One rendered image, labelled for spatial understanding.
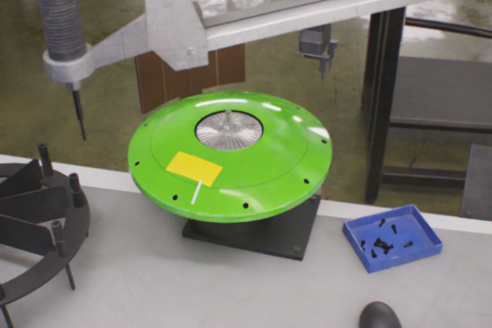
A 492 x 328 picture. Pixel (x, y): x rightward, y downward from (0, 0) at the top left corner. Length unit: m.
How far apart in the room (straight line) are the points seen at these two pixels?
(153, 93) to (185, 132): 0.76
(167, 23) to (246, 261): 0.50
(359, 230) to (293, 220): 0.11
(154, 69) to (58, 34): 1.07
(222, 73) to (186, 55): 1.18
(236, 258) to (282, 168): 0.18
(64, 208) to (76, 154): 1.79
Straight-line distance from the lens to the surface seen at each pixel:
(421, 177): 2.39
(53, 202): 1.00
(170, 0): 0.58
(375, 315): 0.88
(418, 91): 2.64
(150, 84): 1.67
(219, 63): 1.76
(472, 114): 2.56
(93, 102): 3.12
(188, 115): 0.98
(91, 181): 1.16
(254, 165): 0.88
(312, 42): 1.15
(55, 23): 0.60
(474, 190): 1.27
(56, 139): 2.90
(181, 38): 0.59
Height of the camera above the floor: 1.64
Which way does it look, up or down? 37 degrees down
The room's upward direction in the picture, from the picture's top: 2 degrees counter-clockwise
